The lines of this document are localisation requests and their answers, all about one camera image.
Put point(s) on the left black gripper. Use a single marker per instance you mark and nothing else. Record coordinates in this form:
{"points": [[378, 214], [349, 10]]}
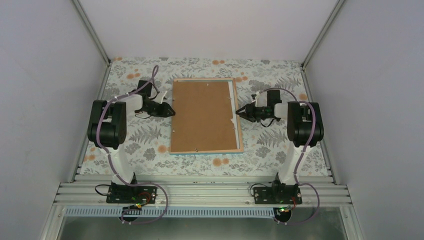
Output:
{"points": [[164, 111]]}

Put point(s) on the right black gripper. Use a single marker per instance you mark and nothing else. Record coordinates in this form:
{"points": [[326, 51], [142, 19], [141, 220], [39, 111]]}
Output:
{"points": [[249, 108]]}

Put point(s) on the brown backing board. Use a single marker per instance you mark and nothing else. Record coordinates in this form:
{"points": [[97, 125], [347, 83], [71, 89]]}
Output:
{"points": [[202, 116]]}

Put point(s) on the sunflower photo print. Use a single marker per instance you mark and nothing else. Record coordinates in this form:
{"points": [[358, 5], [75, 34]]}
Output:
{"points": [[234, 105]]}

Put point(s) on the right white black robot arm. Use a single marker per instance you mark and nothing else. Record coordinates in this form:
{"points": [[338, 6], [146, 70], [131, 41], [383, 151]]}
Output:
{"points": [[304, 127]]}

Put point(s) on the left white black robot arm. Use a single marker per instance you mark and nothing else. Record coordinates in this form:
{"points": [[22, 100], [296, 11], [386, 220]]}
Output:
{"points": [[107, 126]]}

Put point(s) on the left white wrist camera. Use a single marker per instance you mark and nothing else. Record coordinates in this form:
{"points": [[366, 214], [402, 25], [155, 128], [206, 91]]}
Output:
{"points": [[161, 96]]}

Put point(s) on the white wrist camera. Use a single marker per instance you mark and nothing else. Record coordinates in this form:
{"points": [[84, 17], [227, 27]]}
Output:
{"points": [[161, 96], [259, 100]]}

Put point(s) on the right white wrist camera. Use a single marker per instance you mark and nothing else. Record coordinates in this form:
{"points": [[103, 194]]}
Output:
{"points": [[259, 100]]}

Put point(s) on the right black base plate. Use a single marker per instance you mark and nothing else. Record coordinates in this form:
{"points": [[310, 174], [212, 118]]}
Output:
{"points": [[265, 195]]}

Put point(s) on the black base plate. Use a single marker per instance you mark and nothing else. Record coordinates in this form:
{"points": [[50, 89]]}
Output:
{"points": [[265, 195], [123, 194]]}

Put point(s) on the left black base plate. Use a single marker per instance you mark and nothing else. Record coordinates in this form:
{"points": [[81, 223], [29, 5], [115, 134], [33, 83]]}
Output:
{"points": [[123, 194]]}

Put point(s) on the aluminium rail base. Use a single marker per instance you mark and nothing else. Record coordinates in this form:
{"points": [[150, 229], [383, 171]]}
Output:
{"points": [[326, 212]]}

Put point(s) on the right aluminium corner post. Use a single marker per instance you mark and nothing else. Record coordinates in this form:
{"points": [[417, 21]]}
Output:
{"points": [[322, 33]]}

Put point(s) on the aluminium corner post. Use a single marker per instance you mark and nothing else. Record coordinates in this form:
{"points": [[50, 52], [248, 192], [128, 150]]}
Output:
{"points": [[322, 33], [91, 30]]}

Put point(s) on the left aluminium corner post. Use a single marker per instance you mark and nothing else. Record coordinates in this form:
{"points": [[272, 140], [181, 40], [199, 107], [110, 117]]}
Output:
{"points": [[91, 30]]}

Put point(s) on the slotted grey cable duct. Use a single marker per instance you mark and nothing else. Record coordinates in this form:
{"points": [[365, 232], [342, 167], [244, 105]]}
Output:
{"points": [[172, 212]]}

